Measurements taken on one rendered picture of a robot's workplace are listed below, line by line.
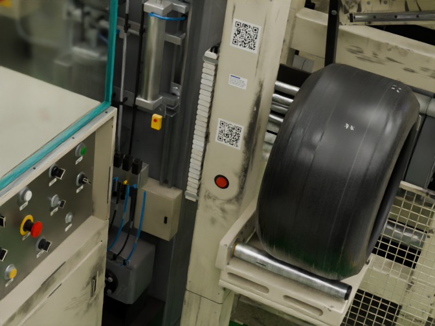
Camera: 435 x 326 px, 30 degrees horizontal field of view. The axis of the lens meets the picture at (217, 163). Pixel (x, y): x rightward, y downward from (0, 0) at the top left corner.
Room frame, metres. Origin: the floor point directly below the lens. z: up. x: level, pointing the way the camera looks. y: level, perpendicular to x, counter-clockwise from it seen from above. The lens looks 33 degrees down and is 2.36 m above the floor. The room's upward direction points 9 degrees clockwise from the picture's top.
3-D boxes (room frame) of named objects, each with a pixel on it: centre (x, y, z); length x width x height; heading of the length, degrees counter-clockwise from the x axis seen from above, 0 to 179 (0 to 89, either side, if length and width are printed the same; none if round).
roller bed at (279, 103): (2.30, -0.21, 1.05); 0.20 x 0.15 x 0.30; 70
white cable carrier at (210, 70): (1.93, 0.05, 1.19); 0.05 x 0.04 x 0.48; 160
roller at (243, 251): (1.73, -0.25, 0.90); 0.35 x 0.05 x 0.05; 70
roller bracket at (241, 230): (1.93, -0.12, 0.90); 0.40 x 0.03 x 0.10; 160
